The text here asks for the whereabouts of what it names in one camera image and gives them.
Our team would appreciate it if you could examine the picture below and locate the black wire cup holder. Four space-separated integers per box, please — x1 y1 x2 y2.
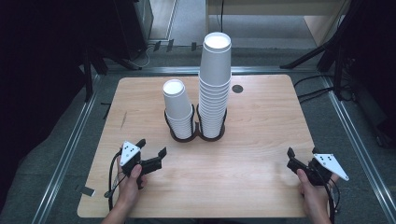
163 104 199 144
196 104 228 143

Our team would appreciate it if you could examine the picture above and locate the black metal stand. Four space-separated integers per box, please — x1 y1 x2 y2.
74 45 143 104

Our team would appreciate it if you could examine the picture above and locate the light wooden desk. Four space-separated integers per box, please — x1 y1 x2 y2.
205 0 350 49

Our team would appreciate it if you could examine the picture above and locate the metal floor rail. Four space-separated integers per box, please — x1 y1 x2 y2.
319 74 396 224
105 64 326 77
30 74 105 224

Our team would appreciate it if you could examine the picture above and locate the hanging black cable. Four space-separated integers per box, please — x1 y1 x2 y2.
219 0 226 34

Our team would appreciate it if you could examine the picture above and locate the black floor cable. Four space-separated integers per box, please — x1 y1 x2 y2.
292 74 336 89
296 86 357 105

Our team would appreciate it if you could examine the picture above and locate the short stack of white cups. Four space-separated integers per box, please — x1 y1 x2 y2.
162 78 197 140

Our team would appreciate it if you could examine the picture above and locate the right hand-held gripper black cable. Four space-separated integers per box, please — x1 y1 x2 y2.
312 160 343 224

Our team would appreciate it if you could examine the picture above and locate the tall stack of white cups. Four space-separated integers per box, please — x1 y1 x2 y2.
197 31 233 140

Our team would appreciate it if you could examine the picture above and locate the white floor cable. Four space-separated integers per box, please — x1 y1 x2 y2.
132 43 157 69

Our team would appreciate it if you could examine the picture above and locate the hand-held gripper black cable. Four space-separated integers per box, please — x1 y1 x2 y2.
104 150 128 213
312 160 343 224

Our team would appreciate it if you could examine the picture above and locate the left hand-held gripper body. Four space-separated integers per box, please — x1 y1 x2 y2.
119 141 163 190

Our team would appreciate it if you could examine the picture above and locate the black tripod stand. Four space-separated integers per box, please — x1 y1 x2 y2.
279 0 359 102

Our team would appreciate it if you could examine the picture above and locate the left hand-held gripper black cable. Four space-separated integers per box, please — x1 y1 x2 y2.
104 150 128 213

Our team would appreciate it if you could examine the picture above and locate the grey tape strip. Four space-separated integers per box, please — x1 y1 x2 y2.
76 184 97 198

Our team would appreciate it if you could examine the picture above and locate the person's right hand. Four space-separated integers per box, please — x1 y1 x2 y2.
296 168 340 217

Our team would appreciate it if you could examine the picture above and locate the person's left hand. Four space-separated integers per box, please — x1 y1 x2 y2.
116 155 149 205

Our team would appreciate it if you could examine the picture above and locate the dark cabinet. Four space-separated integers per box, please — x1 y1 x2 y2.
113 0 154 61

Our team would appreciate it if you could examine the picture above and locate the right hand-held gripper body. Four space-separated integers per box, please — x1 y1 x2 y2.
287 152 350 188

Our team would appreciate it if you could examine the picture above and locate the black curtain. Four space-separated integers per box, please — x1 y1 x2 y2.
340 0 396 147
0 0 118 206

